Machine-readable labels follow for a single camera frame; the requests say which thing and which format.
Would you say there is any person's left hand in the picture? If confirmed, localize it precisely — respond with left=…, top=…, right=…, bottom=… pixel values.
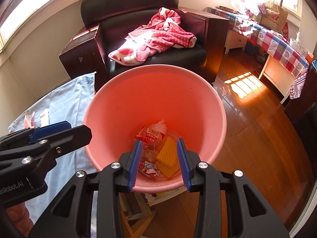
left=6, top=202, right=34, bottom=237

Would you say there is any light blue table cloth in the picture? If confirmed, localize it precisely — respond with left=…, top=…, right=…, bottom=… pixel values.
left=8, top=73, right=96, bottom=222

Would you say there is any red snack wrapper in bucket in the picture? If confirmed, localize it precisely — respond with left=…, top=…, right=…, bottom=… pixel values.
left=133, top=119, right=167, bottom=151

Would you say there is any dark wooden side cabinet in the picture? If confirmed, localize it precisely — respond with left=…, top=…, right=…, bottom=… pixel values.
left=59, top=24, right=109, bottom=91

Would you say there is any yellow sponge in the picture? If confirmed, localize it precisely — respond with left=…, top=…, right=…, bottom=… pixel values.
left=155, top=136, right=180, bottom=178

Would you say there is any pink plastic bucket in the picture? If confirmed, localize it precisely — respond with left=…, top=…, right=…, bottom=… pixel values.
left=84, top=64, right=227, bottom=192

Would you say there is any white bench table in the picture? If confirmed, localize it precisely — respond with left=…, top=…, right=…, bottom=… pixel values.
left=224, top=29, right=298, bottom=105

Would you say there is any black leather armchair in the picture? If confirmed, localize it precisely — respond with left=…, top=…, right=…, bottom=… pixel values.
left=80, top=0, right=208, bottom=85

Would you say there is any pink polka dot blanket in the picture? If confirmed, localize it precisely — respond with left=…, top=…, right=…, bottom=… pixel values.
left=108, top=7, right=197, bottom=67

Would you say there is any checkered tablecloth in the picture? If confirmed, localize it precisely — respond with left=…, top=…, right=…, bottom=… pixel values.
left=204, top=7, right=309, bottom=99

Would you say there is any dark wooden right cabinet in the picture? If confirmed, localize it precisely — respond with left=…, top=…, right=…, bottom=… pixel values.
left=177, top=7, right=229, bottom=83

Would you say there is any brown paper shopping bag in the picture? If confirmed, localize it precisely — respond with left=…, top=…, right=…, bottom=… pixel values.
left=260, top=1, right=288, bottom=33

